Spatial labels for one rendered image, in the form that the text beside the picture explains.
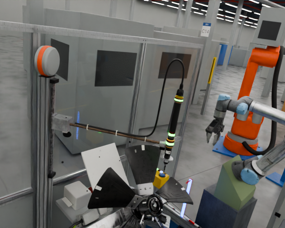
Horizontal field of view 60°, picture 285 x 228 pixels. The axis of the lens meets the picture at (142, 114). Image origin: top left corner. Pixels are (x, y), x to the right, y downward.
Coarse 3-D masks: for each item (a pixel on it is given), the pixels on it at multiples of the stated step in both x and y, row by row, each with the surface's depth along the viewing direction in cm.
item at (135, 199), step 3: (135, 195) 132; (135, 198) 133; (138, 198) 134; (141, 198) 134; (132, 201) 133; (138, 201) 135; (129, 204) 133; (132, 204) 134; (135, 204) 135; (129, 207) 134; (132, 207) 135; (135, 207) 136
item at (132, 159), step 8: (128, 152) 148; (144, 152) 149; (152, 152) 149; (160, 152) 151; (128, 160) 147; (136, 160) 147; (144, 160) 147; (152, 160) 147; (136, 168) 146; (144, 168) 145; (152, 168) 145; (136, 176) 144; (144, 176) 143; (152, 176) 143; (136, 184) 143
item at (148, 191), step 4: (140, 184) 143; (144, 184) 143; (148, 184) 142; (152, 184) 142; (140, 188) 142; (148, 188) 142; (152, 188) 141; (140, 192) 142; (144, 192) 141; (148, 192) 141; (152, 192) 140
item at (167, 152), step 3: (180, 84) 122; (180, 87) 122; (177, 90) 123; (180, 90) 122; (183, 90) 122; (177, 93) 123; (180, 93) 122; (183, 93) 123; (165, 150) 134; (168, 150) 132; (165, 153) 134; (168, 153) 133; (165, 156) 134; (168, 156) 134; (165, 162) 136
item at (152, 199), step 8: (144, 200) 134; (152, 200) 134; (160, 200) 137; (136, 208) 138; (144, 208) 132; (152, 208) 132; (160, 208) 136; (136, 216) 136; (144, 216) 135; (152, 216) 131
